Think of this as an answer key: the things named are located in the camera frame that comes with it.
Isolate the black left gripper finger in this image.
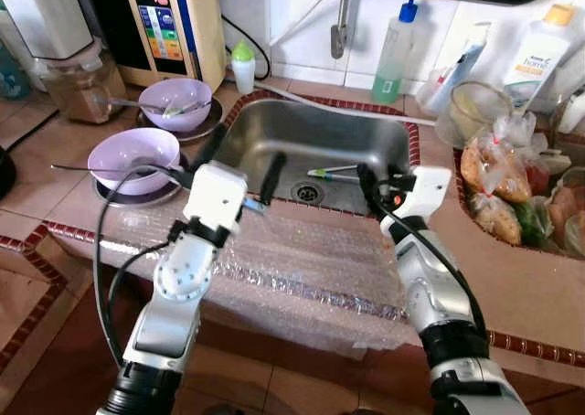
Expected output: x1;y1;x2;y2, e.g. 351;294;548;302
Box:
258;152;288;208
195;125;229;171

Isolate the white training chopsticks green clip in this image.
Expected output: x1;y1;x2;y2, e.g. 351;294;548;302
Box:
306;164;362;180

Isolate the steel sink drain strainer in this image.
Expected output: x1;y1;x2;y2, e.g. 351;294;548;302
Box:
291;181;326;206

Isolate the empty steel sink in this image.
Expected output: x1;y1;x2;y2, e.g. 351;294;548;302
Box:
212;97;421;217

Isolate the small purple bowl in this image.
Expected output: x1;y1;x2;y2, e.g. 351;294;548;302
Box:
137;78;213;133

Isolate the small white bottle green cap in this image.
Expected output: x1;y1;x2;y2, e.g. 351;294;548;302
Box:
230;40;257;94

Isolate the large purple bowl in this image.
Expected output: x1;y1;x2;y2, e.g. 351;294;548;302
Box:
88;128;182;197

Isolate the silver metal spoon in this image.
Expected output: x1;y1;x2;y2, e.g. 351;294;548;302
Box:
108;95;209;116

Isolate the steel plate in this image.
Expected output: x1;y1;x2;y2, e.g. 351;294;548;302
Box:
94;173;188;208

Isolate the clear plastic cup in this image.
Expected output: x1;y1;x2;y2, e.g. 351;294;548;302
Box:
437;80;513;149

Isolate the plastic bag of brown food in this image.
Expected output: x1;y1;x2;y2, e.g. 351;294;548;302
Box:
468;194;524;247

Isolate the plastic bag of orange food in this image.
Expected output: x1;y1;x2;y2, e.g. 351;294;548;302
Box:
460;113;540;206

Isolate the green soap bottle blue cap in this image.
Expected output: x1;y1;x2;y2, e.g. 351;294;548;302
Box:
370;0;420;105

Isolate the beige water ionizer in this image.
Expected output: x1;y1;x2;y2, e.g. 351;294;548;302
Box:
119;0;228;91

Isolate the white and blue tube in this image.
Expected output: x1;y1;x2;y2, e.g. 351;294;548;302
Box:
428;22;490;114

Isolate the clear glass jar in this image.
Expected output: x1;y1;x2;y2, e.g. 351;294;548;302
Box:
41;38;129;125

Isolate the bag of green vegetables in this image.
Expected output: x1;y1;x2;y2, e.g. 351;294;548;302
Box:
510;198;557;249

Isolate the red tomato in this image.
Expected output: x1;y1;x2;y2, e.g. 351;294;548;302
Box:
526;164;551;197

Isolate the chrome faucet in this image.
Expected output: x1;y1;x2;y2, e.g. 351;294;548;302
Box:
329;0;356;61

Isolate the basket of orange carrots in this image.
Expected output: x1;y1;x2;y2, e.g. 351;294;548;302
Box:
548;166;585;217

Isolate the white bottle yellow cap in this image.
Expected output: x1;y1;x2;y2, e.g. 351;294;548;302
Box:
503;4;577;112

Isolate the black pan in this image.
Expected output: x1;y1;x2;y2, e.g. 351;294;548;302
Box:
0;145;17;201

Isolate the blue plastic container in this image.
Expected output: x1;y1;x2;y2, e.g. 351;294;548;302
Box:
0;45;30;101

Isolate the white countertop appliance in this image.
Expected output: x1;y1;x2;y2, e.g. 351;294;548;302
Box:
0;0;79;61

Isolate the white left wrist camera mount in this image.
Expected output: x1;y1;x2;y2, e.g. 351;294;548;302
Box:
183;162;249;235

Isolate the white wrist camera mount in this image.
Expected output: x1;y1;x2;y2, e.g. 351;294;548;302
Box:
183;162;249;235
402;166;454;220

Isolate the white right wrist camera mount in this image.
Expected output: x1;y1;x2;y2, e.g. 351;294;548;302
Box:
402;166;454;220

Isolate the white hose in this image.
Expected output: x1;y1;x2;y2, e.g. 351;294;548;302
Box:
259;80;440;128

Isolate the black power cable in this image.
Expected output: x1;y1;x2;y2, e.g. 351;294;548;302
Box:
219;13;272;82

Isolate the thin long-handled metal spoon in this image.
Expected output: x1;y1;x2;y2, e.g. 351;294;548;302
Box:
50;163;188;180

